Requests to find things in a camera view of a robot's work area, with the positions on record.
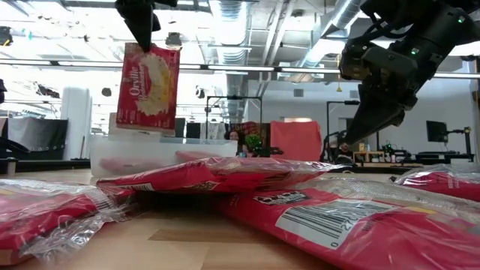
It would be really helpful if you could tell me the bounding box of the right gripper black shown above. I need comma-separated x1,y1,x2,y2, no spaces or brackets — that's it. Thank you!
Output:
338,36,420,146

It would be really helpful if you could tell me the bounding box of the wooden shelf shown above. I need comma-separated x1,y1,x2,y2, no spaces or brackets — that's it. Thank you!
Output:
352,150,387,164

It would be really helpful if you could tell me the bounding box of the black monitor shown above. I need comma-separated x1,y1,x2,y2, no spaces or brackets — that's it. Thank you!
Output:
426,119,449,143

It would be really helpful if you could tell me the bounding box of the pink hanging cloth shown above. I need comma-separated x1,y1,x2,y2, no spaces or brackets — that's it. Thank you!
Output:
269,120,323,162

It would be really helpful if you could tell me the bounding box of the green plant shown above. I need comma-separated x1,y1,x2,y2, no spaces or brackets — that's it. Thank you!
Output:
244,133,263,157

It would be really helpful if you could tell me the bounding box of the clear plastic basket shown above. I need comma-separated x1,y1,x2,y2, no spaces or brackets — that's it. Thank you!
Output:
88,133,239,179

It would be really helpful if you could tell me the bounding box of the person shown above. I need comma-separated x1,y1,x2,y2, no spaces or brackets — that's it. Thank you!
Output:
223,129,245,157

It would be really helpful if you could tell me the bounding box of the black cloth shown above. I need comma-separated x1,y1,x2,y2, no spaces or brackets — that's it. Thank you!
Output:
7,118,69,161

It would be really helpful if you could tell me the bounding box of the black aluminium table frame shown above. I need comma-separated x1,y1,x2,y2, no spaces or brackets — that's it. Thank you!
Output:
0,159,427,174

